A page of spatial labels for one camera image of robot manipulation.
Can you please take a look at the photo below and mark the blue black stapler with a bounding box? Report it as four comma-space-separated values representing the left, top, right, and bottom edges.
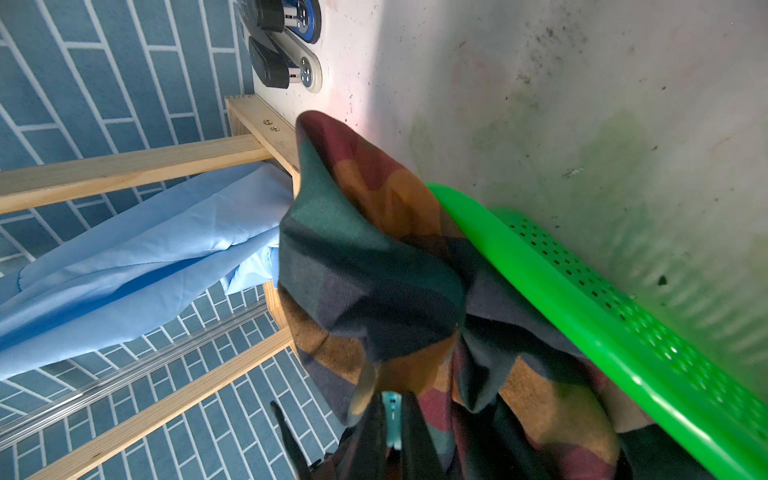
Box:
237, 0, 322, 44

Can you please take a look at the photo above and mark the light blue long-sleeve shirt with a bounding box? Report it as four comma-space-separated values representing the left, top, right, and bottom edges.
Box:
1, 162, 294, 378

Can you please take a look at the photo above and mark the teal clothespin shoulder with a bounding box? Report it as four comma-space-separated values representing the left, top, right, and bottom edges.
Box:
381, 391, 402, 451

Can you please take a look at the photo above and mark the plaid long-sleeve shirt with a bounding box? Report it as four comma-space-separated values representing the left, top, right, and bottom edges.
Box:
278, 111, 709, 479

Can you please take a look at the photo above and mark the wooden clothes rack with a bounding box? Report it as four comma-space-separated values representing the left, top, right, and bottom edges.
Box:
0, 94, 301, 480

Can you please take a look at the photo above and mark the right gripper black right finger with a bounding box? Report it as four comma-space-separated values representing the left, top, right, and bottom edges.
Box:
401, 392, 445, 480

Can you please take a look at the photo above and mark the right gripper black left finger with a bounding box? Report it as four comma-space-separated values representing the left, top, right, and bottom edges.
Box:
338, 393, 387, 480

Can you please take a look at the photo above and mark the white black stapler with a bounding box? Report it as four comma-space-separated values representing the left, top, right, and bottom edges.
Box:
246, 30, 323, 93

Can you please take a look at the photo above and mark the green plastic basket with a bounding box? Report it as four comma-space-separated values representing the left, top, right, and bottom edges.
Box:
428, 182, 767, 479

